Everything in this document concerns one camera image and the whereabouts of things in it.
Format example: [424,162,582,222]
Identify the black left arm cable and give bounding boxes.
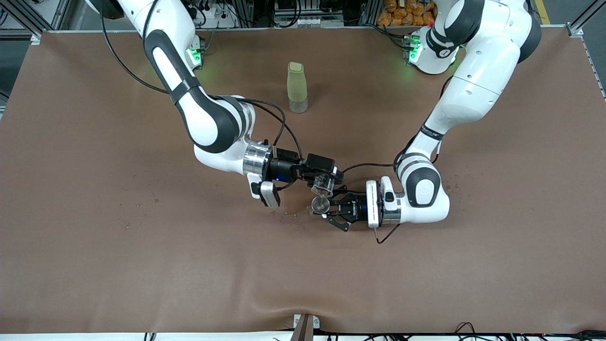
[342,142,441,245]

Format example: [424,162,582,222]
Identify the white power strip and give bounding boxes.
[182,4,237,29]

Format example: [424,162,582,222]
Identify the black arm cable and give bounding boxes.
[342,142,441,245]
[100,0,303,190]

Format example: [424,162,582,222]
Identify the green capped clear bottle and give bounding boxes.
[287,62,308,114]

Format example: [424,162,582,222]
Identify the brown table mat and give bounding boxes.
[0,26,606,334]

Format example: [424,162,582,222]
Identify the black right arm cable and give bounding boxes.
[100,0,303,190]

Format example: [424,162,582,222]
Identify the metal clamp bracket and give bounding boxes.
[294,314,321,341]

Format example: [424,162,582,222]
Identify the small clear glass cup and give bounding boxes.
[311,173,336,197]

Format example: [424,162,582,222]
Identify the orange bread buns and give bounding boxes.
[377,0,438,27]

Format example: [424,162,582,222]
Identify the black floor cables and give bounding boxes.
[452,322,606,341]

